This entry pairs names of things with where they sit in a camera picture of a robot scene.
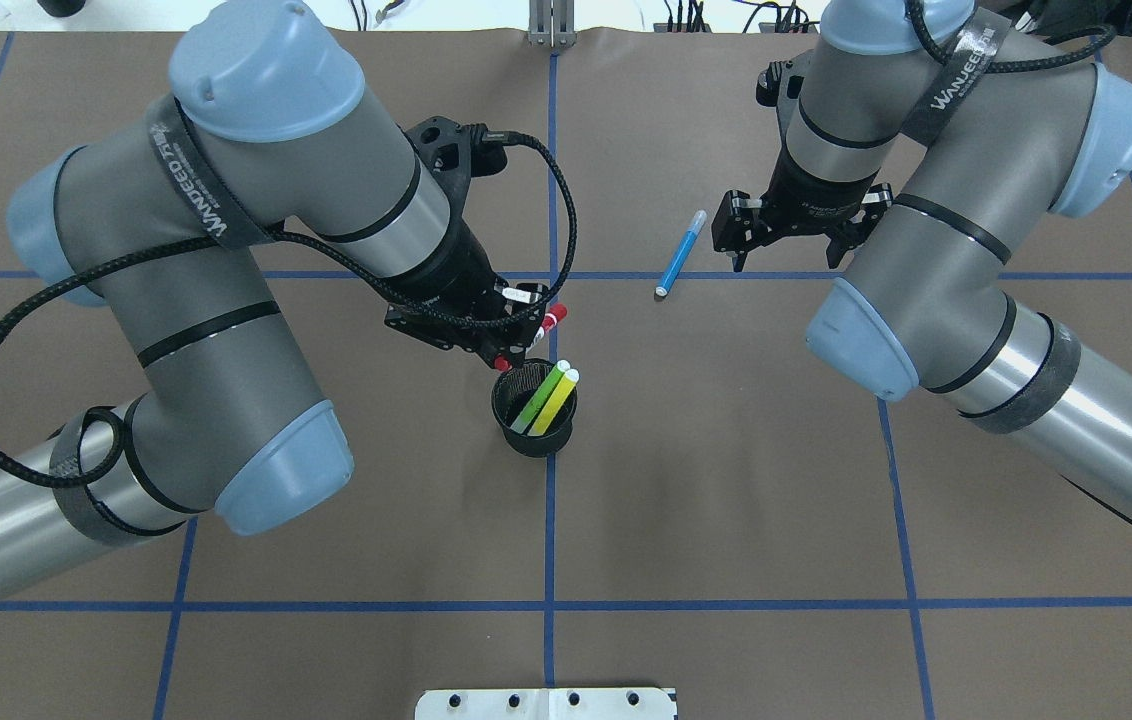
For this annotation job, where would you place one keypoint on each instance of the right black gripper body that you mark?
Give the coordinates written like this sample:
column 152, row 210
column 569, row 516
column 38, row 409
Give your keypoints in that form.
column 804, row 198

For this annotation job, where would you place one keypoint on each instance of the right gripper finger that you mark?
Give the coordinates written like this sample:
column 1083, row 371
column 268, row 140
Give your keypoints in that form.
column 739, row 228
column 851, row 233

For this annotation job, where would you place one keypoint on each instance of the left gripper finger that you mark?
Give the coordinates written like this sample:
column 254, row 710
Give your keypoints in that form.
column 504, row 358
column 521, row 297

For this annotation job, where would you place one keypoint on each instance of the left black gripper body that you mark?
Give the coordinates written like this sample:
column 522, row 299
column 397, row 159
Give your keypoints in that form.
column 454, row 276

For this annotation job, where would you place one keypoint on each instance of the green highlighter pen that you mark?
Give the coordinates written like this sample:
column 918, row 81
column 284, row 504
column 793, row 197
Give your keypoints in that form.
column 536, row 402

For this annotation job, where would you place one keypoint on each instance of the blue highlighter pen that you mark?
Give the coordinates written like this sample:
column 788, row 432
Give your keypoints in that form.
column 681, row 254

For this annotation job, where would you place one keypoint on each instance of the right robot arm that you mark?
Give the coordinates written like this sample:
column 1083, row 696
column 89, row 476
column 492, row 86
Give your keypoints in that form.
column 924, row 140

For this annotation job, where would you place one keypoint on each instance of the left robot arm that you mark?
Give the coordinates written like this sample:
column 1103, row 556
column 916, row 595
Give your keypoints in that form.
column 269, row 133

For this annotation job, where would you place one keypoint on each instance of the black mesh pen cup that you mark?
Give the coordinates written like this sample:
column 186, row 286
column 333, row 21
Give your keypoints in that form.
column 511, row 391

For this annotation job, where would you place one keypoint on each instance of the yellow highlighter pen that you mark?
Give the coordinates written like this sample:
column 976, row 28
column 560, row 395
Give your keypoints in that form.
column 556, row 400

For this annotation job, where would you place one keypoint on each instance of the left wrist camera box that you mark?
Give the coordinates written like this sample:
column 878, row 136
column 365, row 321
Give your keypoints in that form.
column 454, row 154

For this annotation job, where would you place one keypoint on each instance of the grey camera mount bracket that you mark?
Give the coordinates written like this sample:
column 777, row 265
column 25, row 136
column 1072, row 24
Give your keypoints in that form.
column 551, row 24

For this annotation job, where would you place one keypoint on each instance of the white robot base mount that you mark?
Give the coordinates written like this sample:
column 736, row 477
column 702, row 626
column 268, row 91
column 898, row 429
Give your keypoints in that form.
column 549, row 703

